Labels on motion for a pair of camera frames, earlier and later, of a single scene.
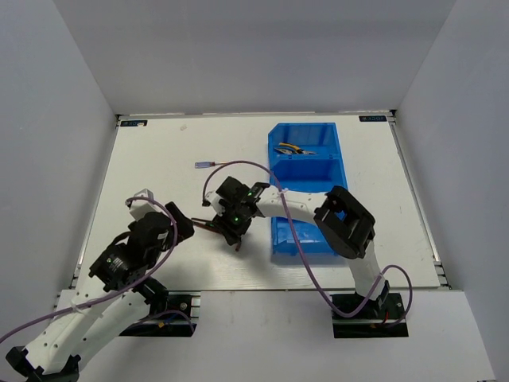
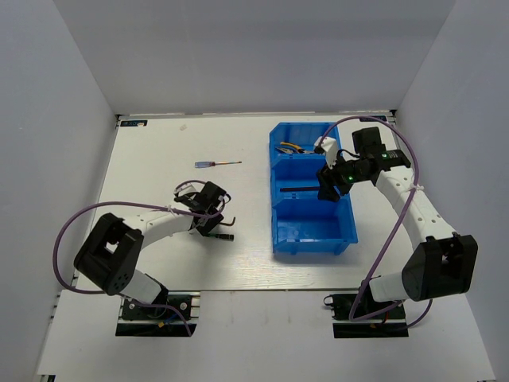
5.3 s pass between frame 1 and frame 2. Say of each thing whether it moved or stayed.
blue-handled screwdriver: stayed
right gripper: moved
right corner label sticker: stayed
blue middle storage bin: stayed
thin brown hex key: moved
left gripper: moved
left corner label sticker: stayed
